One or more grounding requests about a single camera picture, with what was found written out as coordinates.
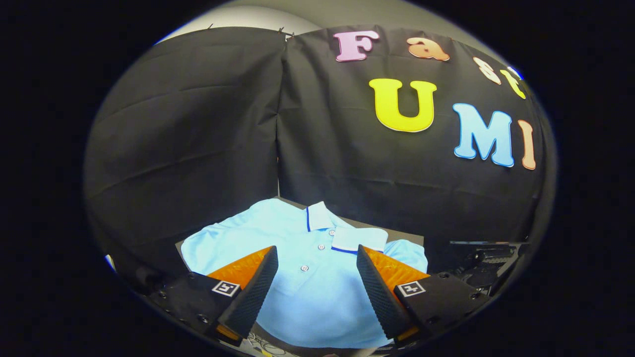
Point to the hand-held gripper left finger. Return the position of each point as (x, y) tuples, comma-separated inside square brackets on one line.
[(255, 292)]

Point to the light blue polo shirt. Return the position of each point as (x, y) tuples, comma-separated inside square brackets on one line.
[(317, 297)]

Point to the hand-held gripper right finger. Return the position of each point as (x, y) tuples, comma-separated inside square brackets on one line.
[(379, 292)]

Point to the black cabinet with grey front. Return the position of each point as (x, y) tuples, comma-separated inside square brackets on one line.
[(377, 225)]

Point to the black backdrop cloth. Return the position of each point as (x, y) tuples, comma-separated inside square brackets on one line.
[(198, 148)]

